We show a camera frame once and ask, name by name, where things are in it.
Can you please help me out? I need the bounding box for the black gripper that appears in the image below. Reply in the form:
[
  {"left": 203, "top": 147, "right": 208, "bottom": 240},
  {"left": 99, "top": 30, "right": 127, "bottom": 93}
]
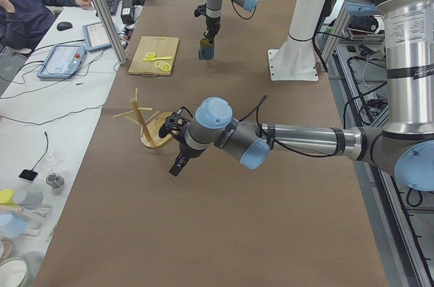
[
  {"left": 169, "top": 130, "right": 203, "bottom": 176},
  {"left": 203, "top": 17, "right": 220, "bottom": 43}
]

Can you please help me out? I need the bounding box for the dark teal HOME mug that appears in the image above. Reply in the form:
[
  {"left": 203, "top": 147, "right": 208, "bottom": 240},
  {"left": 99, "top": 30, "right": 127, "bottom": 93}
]
[{"left": 198, "top": 37, "right": 214, "bottom": 60}]

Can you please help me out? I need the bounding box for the bamboo mug tree rack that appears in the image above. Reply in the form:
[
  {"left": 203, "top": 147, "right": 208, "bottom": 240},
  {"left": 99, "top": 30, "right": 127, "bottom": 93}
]
[{"left": 113, "top": 88, "right": 172, "bottom": 149}]

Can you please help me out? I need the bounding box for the small steel cup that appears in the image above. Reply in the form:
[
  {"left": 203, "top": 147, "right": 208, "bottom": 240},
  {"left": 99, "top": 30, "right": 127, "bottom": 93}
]
[{"left": 45, "top": 173, "right": 65, "bottom": 195}]

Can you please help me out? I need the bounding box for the grey cup on rack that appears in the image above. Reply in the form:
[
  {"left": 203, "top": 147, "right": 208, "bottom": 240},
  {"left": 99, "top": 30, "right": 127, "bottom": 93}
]
[{"left": 12, "top": 189, "right": 43, "bottom": 210}]

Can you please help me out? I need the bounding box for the yellow cup on rack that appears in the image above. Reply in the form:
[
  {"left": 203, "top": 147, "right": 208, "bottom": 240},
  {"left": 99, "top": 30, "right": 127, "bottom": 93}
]
[{"left": 0, "top": 189, "right": 15, "bottom": 205}]

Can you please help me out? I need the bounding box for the light blue cup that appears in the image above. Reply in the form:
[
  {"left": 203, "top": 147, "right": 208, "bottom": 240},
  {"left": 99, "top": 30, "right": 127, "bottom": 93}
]
[{"left": 0, "top": 212, "right": 28, "bottom": 238}]

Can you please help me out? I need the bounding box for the yellow plastic knife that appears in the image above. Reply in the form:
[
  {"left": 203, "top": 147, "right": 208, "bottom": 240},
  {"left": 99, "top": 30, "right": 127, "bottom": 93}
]
[{"left": 142, "top": 56, "right": 173, "bottom": 62}]

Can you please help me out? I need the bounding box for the bamboo cutting board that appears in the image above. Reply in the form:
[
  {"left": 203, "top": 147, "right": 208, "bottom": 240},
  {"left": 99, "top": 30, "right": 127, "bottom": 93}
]
[{"left": 128, "top": 36, "right": 180, "bottom": 76}]

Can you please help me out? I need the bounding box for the black power adapter box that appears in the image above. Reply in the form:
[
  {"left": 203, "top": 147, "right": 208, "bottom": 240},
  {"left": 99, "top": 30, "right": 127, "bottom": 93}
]
[{"left": 121, "top": 0, "right": 135, "bottom": 25}]

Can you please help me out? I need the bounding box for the blue teach pendant far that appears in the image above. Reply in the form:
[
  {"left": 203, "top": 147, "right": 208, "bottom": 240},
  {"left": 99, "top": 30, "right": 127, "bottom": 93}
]
[{"left": 82, "top": 22, "right": 111, "bottom": 52}]

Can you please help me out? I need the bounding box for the blue teach pendant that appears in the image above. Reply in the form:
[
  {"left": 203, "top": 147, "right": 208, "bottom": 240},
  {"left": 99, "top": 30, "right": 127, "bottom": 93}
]
[
  {"left": 82, "top": 22, "right": 111, "bottom": 52},
  {"left": 37, "top": 44, "right": 87, "bottom": 79}
]

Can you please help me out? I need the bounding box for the black computer mouse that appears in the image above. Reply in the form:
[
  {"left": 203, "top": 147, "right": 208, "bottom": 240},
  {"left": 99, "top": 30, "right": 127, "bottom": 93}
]
[{"left": 56, "top": 21, "right": 73, "bottom": 31}]

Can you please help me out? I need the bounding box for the blue teach pendant near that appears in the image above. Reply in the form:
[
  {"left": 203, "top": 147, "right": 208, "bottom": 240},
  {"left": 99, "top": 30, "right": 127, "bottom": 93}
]
[{"left": 37, "top": 44, "right": 87, "bottom": 79}]

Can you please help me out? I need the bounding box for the small black device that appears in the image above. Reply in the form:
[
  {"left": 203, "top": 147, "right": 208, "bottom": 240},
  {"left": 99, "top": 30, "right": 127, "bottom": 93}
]
[{"left": 18, "top": 169, "right": 38, "bottom": 182}]

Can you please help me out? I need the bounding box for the person in dark sweater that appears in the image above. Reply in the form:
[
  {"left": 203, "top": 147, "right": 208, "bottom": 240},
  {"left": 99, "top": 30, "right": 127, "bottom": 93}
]
[{"left": 1, "top": 0, "right": 92, "bottom": 50}]

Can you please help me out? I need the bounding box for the green rimmed white bowl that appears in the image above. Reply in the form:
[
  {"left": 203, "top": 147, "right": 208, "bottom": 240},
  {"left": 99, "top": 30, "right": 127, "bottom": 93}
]
[{"left": 1, "top": 258, "right": 29, "bottom": 287}]

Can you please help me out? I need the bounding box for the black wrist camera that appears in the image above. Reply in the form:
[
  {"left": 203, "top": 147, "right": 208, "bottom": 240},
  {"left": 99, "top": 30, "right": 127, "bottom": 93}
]
[
  {"left": 159, "top": 106, "right": 191, "bottom": 140},
  {"left": 194, "top": 3, "right": 207, "bottom": 18}
]

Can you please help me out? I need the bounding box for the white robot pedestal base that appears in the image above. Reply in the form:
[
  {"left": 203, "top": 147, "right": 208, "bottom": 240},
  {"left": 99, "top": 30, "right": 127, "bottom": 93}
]
[{"left": 269, "top": 0, "right": 326, "bottom": 81}]

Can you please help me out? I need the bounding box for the aluminium frame post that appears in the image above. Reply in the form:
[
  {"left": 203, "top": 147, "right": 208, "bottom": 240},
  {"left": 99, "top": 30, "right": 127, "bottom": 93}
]
[{"left": 92, "top": 0, "right": 126, "bottom": 65}]

